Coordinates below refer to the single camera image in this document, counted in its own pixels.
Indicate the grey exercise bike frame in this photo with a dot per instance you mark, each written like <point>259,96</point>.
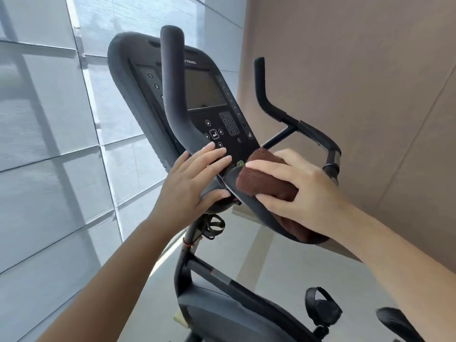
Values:
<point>213,277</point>

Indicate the person's left thumb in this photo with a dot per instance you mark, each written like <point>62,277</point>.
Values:
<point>217,197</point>

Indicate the person's left forearm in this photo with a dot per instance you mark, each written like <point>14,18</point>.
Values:
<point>117,277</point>

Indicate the person's left little finger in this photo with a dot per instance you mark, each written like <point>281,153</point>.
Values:
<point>184,157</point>

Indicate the person's left hand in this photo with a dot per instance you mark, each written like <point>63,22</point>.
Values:
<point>185,188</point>

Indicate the brown cleaning cloth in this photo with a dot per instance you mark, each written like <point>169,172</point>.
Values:
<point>265,185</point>

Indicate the person's right thumb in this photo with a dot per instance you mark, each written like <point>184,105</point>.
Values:
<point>278,202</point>

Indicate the translucent grey window shade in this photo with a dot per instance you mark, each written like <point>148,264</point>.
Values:
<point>35,103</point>

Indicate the person's right middle finger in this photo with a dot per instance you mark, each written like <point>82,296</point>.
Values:
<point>294,156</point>

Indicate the person's right hand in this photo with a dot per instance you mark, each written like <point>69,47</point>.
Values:
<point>317,199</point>

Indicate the person's right forearm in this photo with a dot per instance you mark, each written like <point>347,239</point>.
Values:
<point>402,267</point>

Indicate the person's left middle finger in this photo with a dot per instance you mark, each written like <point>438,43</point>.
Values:
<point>215,154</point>

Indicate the black exercise bike console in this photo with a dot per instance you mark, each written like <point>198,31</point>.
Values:
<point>203,88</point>

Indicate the black bike saddle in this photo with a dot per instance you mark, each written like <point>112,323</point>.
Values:
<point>395,322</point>

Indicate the black bottle holder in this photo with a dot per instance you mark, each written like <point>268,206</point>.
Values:
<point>213,226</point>

